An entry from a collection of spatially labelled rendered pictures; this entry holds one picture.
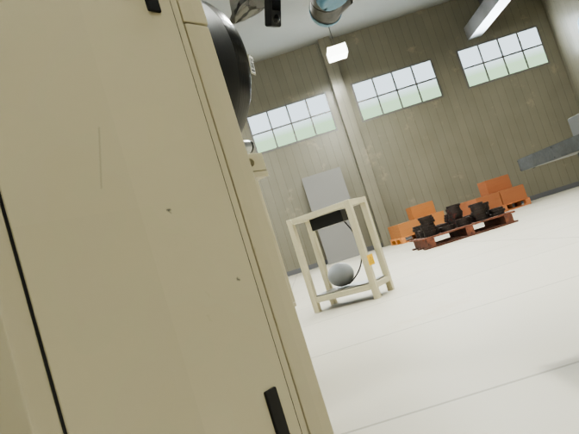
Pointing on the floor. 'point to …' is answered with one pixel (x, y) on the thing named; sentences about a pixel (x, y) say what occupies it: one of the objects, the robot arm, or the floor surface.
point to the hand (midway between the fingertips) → (234, 22)
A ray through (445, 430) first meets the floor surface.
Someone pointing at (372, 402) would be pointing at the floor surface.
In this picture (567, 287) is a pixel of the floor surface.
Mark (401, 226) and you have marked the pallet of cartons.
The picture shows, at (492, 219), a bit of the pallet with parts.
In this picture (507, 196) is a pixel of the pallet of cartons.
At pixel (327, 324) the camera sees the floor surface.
